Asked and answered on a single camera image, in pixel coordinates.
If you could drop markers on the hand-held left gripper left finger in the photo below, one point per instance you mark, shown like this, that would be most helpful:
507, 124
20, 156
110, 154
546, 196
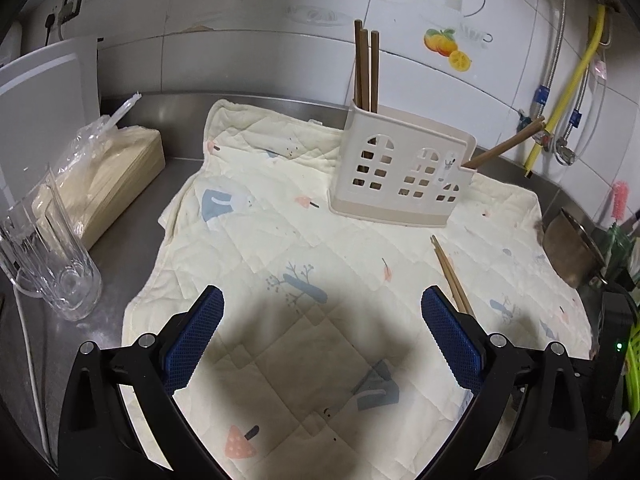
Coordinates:
197, 330

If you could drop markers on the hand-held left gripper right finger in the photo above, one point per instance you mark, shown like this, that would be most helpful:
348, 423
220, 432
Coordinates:
452, 335

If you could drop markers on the beige plastic utensil holder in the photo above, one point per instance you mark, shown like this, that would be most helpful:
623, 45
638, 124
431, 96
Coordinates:
380, 195

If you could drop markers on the single wooden chopstick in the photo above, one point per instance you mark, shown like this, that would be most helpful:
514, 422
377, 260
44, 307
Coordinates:
374, 72
505, 142
358, 65

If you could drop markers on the green plastic basket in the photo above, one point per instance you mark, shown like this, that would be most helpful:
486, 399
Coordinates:
632, 375

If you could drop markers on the cream quilted printed mat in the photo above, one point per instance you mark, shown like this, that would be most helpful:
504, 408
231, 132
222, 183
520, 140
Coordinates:
250, 240

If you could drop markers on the green glass jar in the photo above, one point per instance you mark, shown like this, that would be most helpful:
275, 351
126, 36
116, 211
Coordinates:
619, 250

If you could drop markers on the steel cooking pot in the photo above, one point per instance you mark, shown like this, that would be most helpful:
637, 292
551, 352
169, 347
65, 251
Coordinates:
570, 255

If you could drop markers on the clear glass mug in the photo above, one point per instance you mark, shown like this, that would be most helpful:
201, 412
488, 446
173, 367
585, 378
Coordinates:
70, 285

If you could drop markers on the pink bottle brush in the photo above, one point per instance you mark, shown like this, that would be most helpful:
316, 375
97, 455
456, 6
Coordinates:
620, 200

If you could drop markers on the plastic wrapped beige napkin pack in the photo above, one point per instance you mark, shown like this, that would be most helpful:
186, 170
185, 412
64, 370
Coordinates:
130, 160

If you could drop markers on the metal angle valve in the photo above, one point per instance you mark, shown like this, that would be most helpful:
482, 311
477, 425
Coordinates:
530, 122
566, 152

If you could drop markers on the thin white tube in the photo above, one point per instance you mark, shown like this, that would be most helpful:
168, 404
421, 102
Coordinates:
601, 105

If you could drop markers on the white plastic board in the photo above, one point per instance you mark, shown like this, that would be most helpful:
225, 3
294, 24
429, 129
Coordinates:
45, 100

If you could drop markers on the pink wall tag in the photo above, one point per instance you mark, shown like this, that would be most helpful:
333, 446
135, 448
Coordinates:
600, 71

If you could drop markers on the black wall socket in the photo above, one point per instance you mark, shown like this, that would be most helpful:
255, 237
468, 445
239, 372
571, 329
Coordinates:
71, 6

